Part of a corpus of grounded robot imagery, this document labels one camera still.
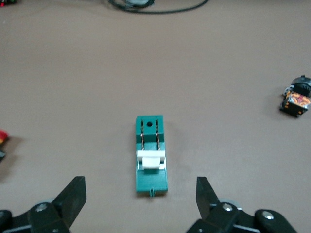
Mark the red pushbutton with orange block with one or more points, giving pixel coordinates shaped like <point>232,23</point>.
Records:
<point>2,138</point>

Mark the black pushbutton with orange block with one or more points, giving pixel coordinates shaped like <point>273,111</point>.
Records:
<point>297,102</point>

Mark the brown paper table cover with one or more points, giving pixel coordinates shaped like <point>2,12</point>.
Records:
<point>73,72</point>

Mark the black connector device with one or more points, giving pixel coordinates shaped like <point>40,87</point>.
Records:
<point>8,1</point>

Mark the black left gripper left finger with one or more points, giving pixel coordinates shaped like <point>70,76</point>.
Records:
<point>60,213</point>

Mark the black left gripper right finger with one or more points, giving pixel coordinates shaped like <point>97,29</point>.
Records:
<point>218,218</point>

